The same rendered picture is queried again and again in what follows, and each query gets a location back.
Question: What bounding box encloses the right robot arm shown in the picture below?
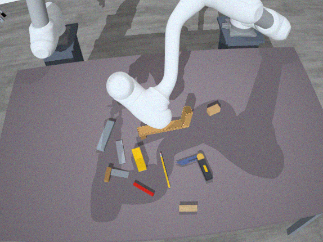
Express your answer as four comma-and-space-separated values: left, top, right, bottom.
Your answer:
26, 0, 71, 59

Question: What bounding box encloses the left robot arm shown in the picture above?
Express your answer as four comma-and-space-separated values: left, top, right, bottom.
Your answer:
106, 0, 291, 129

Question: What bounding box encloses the yellow rectangular block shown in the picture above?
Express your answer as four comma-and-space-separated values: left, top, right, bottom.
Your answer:
132, 147, 147, 172

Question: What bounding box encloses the tan wooden block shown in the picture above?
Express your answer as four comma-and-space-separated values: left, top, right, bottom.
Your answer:
179, 205, 198, 212
207, 104, 221, 116

